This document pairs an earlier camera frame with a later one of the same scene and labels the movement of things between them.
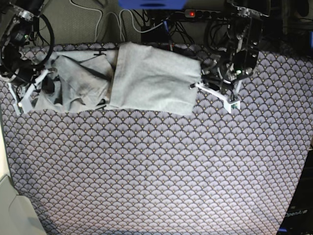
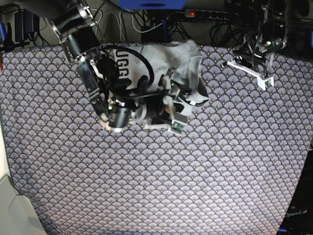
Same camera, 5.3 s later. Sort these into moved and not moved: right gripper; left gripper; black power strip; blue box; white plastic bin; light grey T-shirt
Moved: right gripper; left gripper; light grey T-shirt
Not moved: black power strip; blue box; white plastic bin
